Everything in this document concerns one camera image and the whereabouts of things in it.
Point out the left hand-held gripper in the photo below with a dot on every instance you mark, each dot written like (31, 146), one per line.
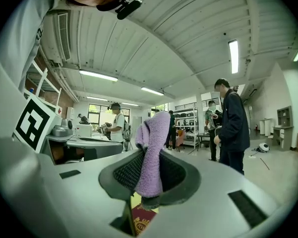
(32, 123)

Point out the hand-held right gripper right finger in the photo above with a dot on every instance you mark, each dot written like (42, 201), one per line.
(213, 202)

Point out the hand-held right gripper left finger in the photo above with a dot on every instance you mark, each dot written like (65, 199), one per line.
(84, 197)

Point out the dark red book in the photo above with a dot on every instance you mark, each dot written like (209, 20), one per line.
(144, 222)

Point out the purple cloth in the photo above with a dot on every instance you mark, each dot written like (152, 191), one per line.
(152, 157)

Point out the white box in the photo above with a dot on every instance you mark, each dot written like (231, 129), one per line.
(84, 130)

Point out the round table with yellow-green cloth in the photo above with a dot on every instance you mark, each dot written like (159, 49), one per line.
(136, 199)

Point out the white round device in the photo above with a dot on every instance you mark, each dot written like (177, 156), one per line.
(263, 147)

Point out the white shelf unit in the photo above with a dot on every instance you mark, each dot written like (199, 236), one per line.
(43, 83)

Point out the white shelving rack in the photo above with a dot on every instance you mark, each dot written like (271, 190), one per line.
(188, 128)

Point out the grey cabinet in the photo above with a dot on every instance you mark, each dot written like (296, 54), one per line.
(284, 133)

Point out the white air conditioner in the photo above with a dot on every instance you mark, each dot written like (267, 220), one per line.
(60, 36)

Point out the person's grey jacket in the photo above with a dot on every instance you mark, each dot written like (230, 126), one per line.
(20, 38)

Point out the black head-mounted camera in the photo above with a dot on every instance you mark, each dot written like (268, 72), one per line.
(129, 7)

